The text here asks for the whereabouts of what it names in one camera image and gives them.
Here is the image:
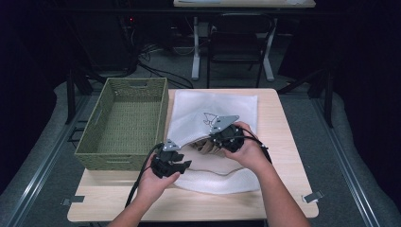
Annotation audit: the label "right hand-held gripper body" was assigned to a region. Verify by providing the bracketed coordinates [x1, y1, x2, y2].
[209, 114, 246, 154]

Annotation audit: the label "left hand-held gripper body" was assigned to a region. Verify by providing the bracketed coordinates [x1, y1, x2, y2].
[150, 139, 185, 180]

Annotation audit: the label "white mesh laundry bag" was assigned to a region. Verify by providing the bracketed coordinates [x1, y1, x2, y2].
[166, 89, 262, 196]

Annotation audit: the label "green woven basket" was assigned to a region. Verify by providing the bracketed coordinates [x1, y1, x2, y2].
[74, 77, 169, 171]

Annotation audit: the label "person's left hand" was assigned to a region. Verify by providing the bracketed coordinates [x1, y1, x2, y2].
[136, 166, 182, 203]

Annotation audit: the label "person's right hand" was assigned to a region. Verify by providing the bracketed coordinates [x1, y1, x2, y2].
[221, 121, 272, 175]

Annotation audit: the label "black folding chair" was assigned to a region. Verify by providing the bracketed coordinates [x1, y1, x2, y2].
[206, 12, 277, 89]

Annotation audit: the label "grey metal table clip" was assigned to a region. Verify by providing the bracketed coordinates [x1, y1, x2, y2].
[61, 195, 85, 207]
[302, 189, 324, 204]

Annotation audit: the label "black metal stand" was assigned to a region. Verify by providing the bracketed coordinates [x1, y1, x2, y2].
[64, 67, 105, 126]
[277, 67, 335, 129]

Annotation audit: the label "black equipment with red light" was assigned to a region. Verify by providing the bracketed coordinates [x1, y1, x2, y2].
[91, 12, 140, 72]

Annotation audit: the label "white-legged wooden desk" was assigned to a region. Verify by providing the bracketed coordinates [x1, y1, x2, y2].
[173, 0, 316, 82]

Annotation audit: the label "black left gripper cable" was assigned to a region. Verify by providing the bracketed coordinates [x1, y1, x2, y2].
[125, 143, 165, 209]

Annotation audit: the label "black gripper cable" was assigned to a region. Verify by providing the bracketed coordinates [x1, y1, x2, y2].
[125, 143, 165, 209]
[242, 127, 272, 165]

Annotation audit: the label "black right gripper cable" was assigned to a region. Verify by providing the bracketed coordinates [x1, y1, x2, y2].
[242, 127, 272, 165]

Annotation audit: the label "black floor cables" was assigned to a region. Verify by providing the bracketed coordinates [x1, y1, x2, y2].
[136, 42, 195, 89]

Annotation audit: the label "black floor bracket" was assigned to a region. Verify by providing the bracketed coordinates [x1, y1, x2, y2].
[67, 119, 88, 143]

